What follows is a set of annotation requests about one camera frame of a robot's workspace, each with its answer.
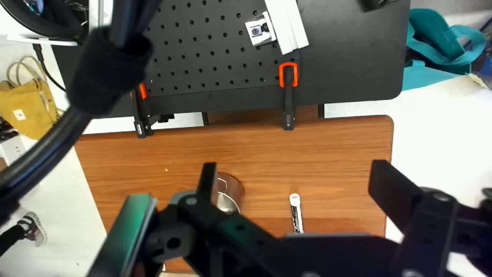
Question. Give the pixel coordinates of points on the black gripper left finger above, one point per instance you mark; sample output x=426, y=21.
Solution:
x=208, y=182

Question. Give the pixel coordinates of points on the small grey tag plate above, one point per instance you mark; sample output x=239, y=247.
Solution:
x=259, y=31

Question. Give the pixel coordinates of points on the orange and black clamp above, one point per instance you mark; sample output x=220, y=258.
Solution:
x=142, y=121
x=290, y=102

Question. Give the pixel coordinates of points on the green camera mount bracket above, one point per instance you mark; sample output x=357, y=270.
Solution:
x=128, y=231

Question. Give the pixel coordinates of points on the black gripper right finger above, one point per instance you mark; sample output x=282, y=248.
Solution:
x=393, y=190

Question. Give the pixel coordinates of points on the black perforated breadboard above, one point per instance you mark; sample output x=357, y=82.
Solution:
x=216, y=62

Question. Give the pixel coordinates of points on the teal fabric bag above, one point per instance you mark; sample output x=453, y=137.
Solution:
x=436, y=47

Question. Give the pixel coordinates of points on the steel cup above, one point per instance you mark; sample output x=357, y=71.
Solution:
x=231, y=193

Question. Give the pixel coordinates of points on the long aluminium extrusion rail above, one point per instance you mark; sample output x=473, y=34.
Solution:
x=287, y=25

